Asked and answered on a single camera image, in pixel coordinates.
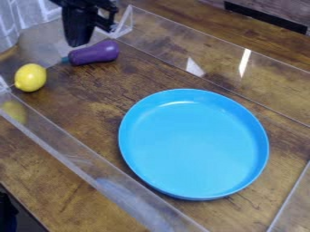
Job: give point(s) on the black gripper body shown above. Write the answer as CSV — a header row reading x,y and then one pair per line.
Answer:
x,y
88,5

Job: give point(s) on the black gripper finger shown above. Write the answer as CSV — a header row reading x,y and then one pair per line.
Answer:
x,y
80,24
106,22

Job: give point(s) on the yellow lemon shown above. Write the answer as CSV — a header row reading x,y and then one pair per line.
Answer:
x,y
30,77

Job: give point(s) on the blue round tray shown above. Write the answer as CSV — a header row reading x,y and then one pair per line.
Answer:
x,y
195,144

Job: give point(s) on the purple toy eggplant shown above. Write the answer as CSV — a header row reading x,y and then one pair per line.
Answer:
x,y
98,53

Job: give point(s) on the clear acrylic barrier wall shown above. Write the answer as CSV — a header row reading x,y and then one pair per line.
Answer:
x,y
61,165

